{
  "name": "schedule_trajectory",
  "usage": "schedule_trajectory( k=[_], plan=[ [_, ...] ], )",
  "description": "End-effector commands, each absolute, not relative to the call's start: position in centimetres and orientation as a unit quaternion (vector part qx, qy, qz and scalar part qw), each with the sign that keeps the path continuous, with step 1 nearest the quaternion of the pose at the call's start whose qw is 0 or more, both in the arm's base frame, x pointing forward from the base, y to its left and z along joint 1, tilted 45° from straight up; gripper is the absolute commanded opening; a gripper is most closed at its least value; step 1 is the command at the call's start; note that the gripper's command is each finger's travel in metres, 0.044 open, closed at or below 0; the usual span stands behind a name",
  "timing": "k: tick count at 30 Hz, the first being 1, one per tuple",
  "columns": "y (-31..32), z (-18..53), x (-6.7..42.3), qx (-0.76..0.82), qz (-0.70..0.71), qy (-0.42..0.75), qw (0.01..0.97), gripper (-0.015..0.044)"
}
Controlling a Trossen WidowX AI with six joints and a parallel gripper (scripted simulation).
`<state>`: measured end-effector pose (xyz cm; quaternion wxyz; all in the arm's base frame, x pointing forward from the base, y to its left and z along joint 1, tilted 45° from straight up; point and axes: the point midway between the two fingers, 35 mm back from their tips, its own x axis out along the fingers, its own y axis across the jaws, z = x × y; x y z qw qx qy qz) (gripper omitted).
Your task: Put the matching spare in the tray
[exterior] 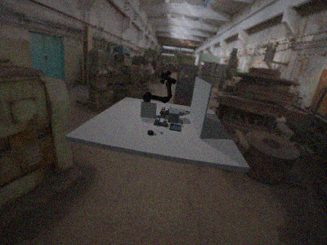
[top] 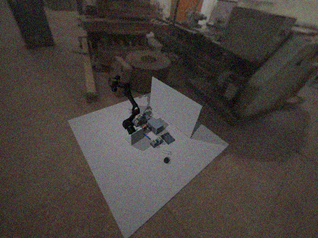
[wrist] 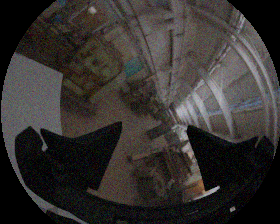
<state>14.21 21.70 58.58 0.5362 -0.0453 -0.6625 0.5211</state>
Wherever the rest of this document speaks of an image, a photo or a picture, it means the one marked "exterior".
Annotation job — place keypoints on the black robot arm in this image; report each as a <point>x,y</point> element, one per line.
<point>147,96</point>

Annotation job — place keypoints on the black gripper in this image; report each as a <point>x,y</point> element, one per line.
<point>168,74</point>

